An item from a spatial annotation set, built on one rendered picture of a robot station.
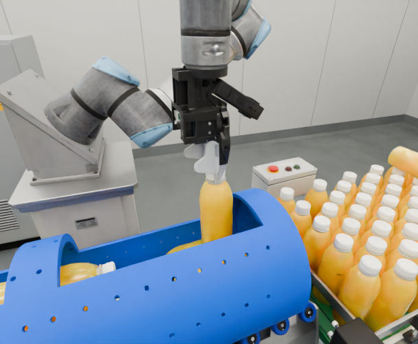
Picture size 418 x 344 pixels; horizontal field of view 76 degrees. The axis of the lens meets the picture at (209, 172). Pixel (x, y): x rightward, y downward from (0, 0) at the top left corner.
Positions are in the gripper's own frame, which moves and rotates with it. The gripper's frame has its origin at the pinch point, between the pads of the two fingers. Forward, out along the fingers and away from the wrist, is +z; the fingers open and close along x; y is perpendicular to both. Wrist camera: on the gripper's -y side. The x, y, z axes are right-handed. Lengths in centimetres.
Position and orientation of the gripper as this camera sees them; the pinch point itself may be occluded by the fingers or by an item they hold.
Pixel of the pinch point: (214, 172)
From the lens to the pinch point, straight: 53.2
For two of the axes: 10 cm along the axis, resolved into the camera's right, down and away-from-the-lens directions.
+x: 3.8, 4.7, -8.0
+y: -9.2, 1.8, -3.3
